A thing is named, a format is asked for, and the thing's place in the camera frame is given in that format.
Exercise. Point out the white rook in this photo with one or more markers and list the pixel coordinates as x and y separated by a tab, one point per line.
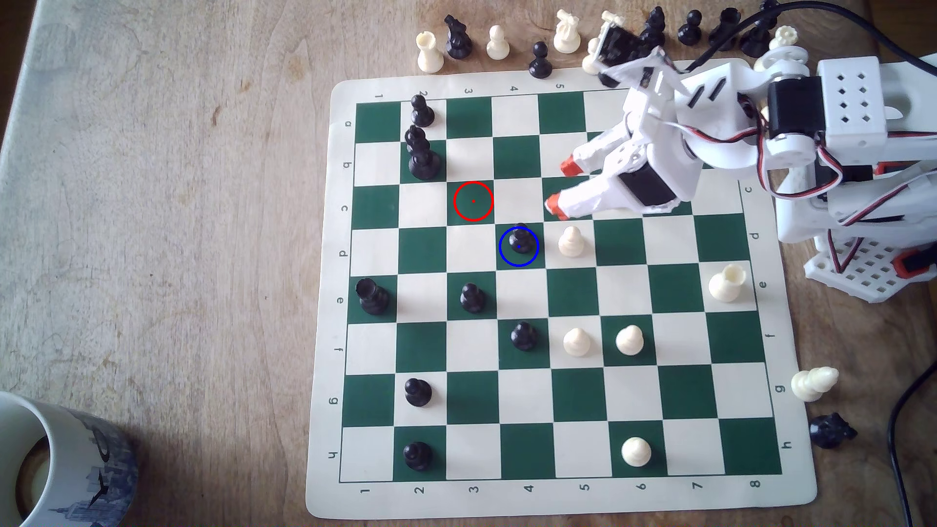
726	285
430	57

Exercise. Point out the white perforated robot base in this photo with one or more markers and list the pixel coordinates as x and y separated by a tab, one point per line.
871	274

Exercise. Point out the orange clamp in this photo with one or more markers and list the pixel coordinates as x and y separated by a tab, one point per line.
915	265

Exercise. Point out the white pawn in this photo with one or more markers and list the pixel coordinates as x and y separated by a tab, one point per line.
570	244
636	452
498	47
577	343
589	64
629	341

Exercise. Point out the white bishop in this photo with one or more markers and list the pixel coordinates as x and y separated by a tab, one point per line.
809	384

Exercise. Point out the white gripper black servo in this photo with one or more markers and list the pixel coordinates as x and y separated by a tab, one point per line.
645	188

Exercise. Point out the black knight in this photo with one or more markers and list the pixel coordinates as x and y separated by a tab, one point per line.
831	432
459	44

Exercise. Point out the black pawn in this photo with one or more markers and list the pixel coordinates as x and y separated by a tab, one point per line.
524	337
522	240
540	67
418	394
474	300
422	115
417	457
689	33

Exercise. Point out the white mug with skyline print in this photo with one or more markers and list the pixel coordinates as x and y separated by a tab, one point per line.
88	468

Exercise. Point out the black bishop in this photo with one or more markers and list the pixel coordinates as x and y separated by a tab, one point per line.
654	33

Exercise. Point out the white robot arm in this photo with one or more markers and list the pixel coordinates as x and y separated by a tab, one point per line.
853	95

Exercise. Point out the black rook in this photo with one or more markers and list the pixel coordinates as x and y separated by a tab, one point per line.
375	300
726	18

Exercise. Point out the black queen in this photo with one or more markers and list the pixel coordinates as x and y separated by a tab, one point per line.
754	40

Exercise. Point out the white queen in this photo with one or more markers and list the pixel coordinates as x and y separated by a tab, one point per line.
787	35

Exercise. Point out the green and white chessboard mat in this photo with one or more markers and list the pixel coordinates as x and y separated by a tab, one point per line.
523	293

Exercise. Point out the white knight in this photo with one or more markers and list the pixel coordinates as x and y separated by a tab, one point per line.
611	18
566	40

